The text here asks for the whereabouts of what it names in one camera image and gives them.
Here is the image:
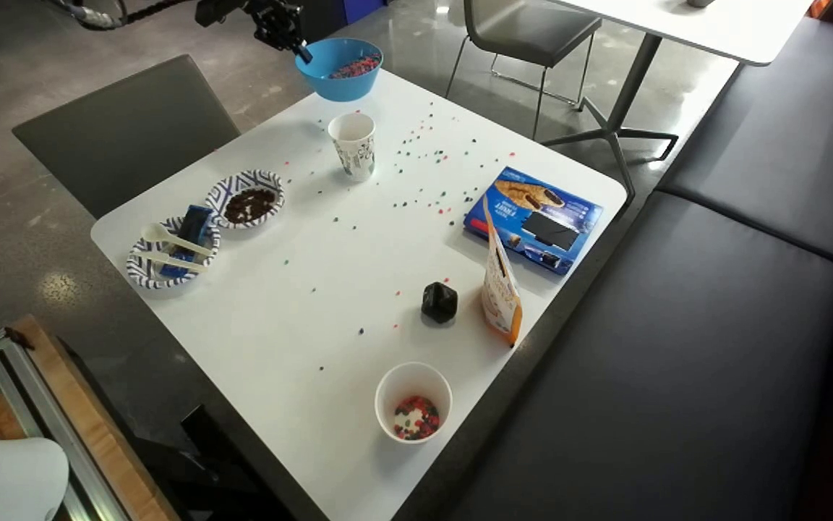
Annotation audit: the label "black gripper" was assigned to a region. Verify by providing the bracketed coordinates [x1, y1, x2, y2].
[245, 0, 319, 67]

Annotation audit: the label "blue plastic bowl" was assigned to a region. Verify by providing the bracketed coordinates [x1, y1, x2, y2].
[293, 34, 388, 104]

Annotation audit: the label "multicoloured candy pieces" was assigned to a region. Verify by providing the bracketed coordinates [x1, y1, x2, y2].
[327, 54, 382, 83]

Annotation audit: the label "patterned paper cup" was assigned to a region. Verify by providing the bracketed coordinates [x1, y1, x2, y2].
[324, 108, 382, 189]

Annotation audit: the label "striped paper bowl dark contents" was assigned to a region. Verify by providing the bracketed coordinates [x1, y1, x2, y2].
[204, 167, 285, 231]

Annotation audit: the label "small black cup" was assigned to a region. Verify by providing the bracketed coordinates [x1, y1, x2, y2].
[420, 279, 463, 328]

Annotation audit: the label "paper cup with red-white contents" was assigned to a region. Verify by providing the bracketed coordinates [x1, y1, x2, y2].
[371, 360, 458, 449]

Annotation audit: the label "dark grey chair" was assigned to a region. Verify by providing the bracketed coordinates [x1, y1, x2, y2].
[9, 51, 242, 219]

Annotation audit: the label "blue snack packet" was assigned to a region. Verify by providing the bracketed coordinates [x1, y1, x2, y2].
[160, 202, 216, 283]

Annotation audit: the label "white plastic spoon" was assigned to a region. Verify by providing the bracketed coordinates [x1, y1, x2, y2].
[138, 219, 216, 260]

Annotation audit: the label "grey chair with metal legs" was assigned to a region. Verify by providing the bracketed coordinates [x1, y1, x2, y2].
[443, 0, 605, 140]

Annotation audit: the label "white plastic knife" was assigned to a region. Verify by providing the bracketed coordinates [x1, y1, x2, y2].
[142, 250, 204, 280]

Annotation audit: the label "striped paper plate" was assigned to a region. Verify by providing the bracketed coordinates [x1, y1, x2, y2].
[123, 215, 223, 292]

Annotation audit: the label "blue cracker box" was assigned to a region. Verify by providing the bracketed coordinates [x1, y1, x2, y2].
[459, 161, 605, 279]

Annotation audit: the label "orange white snack bag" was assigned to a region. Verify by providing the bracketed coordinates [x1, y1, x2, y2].
[476, 195, 527, 350]

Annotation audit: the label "white side table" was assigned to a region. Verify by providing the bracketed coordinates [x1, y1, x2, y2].
[541, 0, 815, 198]

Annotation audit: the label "wooden desk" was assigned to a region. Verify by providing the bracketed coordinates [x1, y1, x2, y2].
[6, 315, 178, 521]

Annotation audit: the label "black desk base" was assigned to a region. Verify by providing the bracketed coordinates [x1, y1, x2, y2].
[131, 402, 296, 521]

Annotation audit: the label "black sofa bench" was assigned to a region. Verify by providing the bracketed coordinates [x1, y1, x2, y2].
[405, 11, 833, 521]

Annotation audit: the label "white dome with black logo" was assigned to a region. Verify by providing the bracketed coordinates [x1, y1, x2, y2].
[0, 432, 73, 521]

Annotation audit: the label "aluminium frame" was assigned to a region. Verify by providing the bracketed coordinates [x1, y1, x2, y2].
[0, 328, 131, 521]

